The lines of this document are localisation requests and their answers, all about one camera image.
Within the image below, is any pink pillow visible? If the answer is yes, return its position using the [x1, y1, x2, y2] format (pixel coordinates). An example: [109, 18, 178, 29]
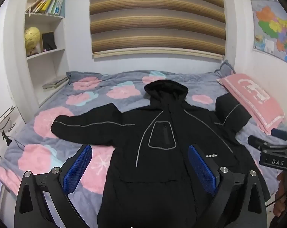
[217, 73, 285, 136]

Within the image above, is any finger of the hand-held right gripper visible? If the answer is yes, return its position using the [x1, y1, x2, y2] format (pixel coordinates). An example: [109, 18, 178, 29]
[247, 135, 271, 151]
[271, 128, 287, 140]

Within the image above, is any grey pillow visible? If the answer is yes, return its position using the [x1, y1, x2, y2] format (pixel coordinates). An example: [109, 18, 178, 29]
[215, 60, 236, 79]

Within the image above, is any black hooded jacket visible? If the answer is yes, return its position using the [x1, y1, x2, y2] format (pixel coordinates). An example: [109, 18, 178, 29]
[51, 80, 271, 228]

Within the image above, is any person's right hand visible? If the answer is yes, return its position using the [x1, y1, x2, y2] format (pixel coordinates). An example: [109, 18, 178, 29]
[274, 171, 287, 216]

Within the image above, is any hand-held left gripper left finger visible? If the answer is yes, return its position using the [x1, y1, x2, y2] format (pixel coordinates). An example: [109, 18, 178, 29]
[14, 144, 93, 228]

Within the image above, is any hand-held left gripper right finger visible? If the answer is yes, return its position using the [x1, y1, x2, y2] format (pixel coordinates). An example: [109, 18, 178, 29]
[187, 144, 268, 228]

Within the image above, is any colourful wall map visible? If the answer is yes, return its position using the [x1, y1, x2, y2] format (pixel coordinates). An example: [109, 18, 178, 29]
[250, 0, 287, 68]

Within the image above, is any stack of flat books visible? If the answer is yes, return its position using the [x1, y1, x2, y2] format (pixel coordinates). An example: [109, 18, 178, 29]
[42, 76, 70, 90]

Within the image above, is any row of upright books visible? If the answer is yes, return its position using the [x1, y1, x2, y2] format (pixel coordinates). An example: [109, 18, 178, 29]
[26, 0, 65, 17]

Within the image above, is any yellow globe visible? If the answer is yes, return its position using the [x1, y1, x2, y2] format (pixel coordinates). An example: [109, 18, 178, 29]
[24, 27, 41, 57]

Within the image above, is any white bookshelf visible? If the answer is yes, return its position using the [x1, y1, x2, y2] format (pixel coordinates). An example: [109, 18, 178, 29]
[3, 0, 70, 107]

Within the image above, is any grey floral blanket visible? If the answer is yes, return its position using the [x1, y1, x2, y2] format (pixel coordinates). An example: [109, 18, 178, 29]
[0, 70, 287, 228]

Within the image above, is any striped window blind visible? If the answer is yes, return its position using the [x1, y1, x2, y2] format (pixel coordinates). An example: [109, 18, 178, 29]
[89, 0, 227, 59]

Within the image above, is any black picture frame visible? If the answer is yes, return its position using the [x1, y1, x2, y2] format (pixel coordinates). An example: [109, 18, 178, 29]
[41, 31, 57, 52]

